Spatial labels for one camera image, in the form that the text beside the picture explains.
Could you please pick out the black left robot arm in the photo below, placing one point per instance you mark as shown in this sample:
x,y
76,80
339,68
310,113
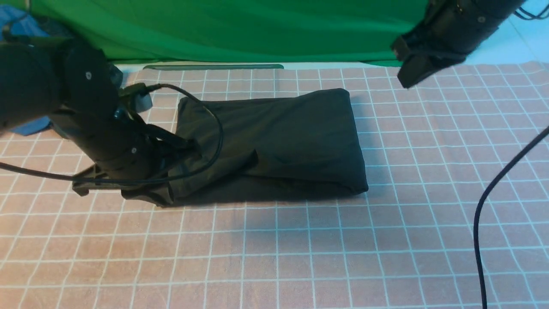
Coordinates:
x,y
14,90

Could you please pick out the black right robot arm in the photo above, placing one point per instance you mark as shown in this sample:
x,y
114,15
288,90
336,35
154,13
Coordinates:
x,y
493,8

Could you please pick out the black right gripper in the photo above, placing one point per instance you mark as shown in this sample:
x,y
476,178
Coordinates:
x,y
448,33

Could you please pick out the blue crumpled garment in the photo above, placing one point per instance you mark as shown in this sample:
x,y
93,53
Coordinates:
x,y
25,27

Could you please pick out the dark gray crumpled garment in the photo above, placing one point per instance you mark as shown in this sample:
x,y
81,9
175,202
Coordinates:
x,y
113,73

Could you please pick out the green strip at table edge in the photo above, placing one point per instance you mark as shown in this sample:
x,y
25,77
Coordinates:
x,y
188,67

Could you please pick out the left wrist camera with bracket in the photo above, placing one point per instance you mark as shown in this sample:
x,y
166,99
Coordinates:
x,y
136,98

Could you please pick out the dark gray long-sleeve top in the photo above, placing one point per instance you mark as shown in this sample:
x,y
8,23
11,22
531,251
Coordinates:
x,y
274,149

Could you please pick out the pink grid-pattern table mat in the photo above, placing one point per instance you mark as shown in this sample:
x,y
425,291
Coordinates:
x,y
406,244

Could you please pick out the green backdrop cloth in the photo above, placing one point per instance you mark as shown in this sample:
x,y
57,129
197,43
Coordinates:
x,y
238,31

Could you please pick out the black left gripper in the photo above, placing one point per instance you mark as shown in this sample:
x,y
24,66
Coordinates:
x,y
132,155

